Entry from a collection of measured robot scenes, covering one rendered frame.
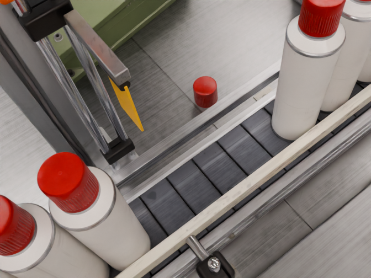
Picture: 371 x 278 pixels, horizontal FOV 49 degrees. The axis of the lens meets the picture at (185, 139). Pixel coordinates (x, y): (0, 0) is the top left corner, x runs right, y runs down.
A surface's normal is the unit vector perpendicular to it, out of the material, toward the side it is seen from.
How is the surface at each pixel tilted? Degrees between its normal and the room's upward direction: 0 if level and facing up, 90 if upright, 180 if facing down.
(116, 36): 90
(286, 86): 90
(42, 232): 42
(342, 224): 0
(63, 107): 90
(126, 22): 90
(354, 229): 0
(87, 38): 0
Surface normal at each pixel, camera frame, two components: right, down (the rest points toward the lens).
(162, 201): -0.10, -0.48
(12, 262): -0.04, 0.22
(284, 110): -0.76, 0.60
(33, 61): 0.59, 0.68
